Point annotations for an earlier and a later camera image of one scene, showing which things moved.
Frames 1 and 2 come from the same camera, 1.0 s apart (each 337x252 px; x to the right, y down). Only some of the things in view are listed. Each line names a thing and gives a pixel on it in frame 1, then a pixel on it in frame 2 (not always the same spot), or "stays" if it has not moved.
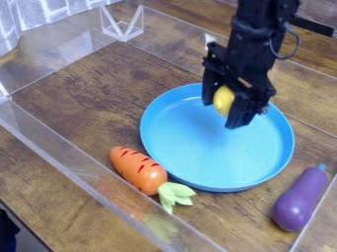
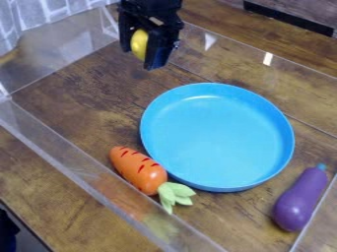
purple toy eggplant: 298,205 stays
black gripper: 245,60 -> 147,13
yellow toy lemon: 223,98 -> 139,43
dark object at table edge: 9,230 stays
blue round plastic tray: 203,154 stays
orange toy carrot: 148,175 stays
